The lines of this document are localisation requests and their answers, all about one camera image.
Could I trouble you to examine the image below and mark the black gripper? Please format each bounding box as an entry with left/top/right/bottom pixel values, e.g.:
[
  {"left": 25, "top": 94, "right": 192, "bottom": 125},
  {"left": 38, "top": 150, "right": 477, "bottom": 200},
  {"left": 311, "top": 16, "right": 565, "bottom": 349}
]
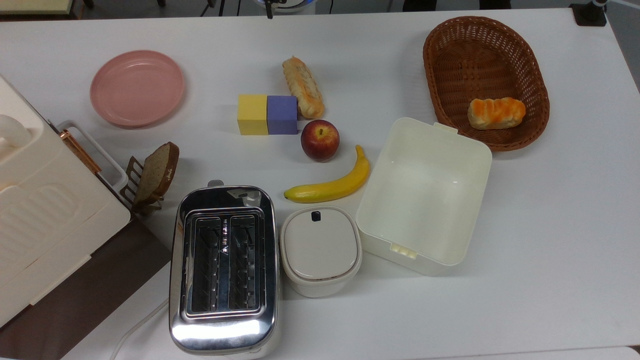
[{"left": 265, "top": 0, "right": 289, "bottom": 20}]

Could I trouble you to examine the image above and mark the red apple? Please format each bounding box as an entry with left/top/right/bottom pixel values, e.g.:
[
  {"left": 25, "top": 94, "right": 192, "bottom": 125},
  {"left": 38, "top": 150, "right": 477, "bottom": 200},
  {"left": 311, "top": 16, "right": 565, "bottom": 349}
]
[{"left": 300, "top": 119, "right": 341, "bottom": 162}]

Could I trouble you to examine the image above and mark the open white plastic container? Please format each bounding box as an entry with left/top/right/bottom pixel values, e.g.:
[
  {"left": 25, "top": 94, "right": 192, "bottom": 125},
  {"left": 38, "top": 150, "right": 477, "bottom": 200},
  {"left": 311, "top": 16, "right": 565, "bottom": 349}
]
[{"left": 355, "top": 117, "right": 493, "bottom": 277}]

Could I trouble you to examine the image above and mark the long baguette bread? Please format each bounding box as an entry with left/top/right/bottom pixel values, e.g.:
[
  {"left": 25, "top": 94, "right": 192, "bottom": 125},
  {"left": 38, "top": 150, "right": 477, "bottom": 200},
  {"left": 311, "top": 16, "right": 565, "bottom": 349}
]
[{"left": 282, "top": 55, "right": 326, "bottom": 120}]

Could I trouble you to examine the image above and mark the purple foam block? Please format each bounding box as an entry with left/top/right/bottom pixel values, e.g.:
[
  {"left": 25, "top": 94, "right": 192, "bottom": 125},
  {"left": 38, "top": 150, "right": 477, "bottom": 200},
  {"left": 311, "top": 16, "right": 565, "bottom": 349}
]
[{"left": 266, "top": 95, "right": 299, "bottom": 136}]

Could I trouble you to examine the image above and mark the yellow foam block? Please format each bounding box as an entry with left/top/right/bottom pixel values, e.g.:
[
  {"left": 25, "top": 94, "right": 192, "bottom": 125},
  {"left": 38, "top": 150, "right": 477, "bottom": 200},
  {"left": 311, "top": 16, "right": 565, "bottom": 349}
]
[{"left": 237, "top": 94, "right": 269, "bottom": 136}]

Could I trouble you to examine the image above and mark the pink plate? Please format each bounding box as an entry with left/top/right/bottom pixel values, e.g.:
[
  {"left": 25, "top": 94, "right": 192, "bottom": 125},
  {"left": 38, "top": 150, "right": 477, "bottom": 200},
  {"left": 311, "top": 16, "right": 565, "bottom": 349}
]
[{"left": 89, "top": 49, "right": 186, "bottom": 128}]

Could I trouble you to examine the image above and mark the yellow banana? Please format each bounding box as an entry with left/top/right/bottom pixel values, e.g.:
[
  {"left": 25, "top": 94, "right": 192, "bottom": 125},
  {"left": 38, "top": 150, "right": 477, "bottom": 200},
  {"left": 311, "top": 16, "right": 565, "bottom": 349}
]
[{"left": 283, "top": 144, "right": 371, "bottom": 204}]

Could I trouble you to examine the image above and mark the brown bread slice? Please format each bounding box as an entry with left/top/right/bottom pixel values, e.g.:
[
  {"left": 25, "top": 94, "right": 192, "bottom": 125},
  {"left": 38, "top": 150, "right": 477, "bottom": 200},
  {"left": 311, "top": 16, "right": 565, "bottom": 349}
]
[{"left": 134, "top": 141, "right": 180, "bottom": 204}]

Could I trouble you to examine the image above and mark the brown wicker basket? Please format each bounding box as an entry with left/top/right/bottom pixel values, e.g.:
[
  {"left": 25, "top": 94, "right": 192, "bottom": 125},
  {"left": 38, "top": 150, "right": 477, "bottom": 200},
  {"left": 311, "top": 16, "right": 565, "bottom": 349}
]
[{"left": 422, "top": 15, "right": 551, "bottom": 152}]

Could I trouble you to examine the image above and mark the white lidded jar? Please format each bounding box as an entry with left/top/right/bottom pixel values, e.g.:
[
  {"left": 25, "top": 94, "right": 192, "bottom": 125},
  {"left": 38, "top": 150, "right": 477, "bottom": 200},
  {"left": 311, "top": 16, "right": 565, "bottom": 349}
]
[{"left": 279, "top": 205, "right": 363, "bottom": 299}]

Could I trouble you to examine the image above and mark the orange glazed bread roll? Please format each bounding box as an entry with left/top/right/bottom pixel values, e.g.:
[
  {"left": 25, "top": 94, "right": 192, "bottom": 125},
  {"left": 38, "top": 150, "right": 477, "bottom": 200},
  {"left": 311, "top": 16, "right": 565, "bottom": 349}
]
[{"left": 467, "top": 96, "right": 527, "bottom": 131}]

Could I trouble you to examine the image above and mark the silver two-slot toaster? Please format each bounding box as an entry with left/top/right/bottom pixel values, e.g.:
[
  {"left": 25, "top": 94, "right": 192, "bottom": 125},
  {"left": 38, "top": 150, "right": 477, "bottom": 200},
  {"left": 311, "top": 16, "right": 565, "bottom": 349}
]
[{"left": 168, "top": 180, "right": 281, "bottom": 358}]

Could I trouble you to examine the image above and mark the cream toy oven appliance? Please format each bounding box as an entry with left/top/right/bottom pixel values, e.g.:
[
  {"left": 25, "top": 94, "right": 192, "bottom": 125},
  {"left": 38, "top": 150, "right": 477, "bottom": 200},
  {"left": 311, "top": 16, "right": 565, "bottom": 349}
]
[{"left": 0, "top": 75, "right": 174, "bottom": 360}]

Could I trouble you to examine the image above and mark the white oven door handle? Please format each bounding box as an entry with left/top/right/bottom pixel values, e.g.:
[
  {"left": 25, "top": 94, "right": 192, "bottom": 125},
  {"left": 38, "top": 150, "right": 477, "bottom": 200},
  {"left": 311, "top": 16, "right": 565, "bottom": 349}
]
[{"left": 56, "top": 120, "right": 130, "bottom": 195}]

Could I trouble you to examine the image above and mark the black clamp mount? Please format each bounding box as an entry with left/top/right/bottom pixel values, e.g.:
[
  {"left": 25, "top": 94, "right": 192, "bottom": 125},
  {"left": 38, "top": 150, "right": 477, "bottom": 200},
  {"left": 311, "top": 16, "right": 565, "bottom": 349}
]
[{"left": 569, "top": 0, "right": 609, "bottom": 27}]

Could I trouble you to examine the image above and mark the white toaster cable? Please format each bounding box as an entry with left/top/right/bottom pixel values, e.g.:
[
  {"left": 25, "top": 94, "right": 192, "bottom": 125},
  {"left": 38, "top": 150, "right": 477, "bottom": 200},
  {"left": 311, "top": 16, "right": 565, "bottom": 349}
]
[{"left": 109, "top": 297, "right": 171, "bottom": 360}]

